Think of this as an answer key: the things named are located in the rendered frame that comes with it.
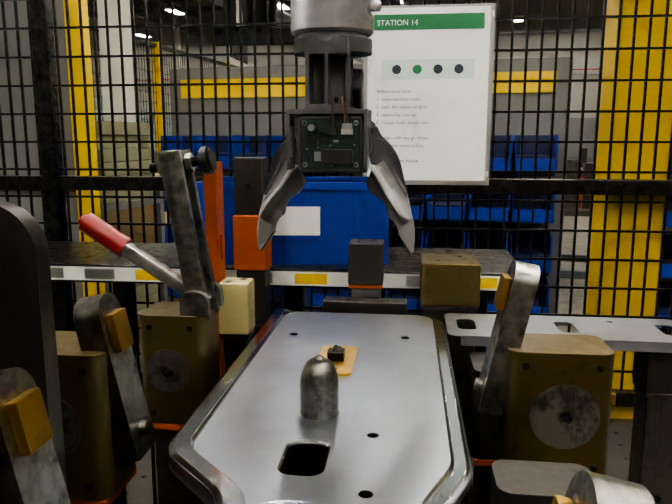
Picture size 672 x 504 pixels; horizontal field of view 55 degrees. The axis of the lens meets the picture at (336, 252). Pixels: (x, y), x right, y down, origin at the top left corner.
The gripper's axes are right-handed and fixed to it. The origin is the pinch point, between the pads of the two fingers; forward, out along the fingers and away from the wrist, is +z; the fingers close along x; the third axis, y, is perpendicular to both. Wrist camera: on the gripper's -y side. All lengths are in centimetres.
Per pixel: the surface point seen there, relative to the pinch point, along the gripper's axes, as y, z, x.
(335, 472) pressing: 22.5, 11.0, 2.5
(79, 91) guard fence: -161, -25, -110
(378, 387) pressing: 6.8, 11.3, 4.7
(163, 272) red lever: 0.8, 2.3, -17.7
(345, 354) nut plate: -1.2, 11.2, 0.9
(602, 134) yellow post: -64, -11, 43
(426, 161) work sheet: -55, -6, 10
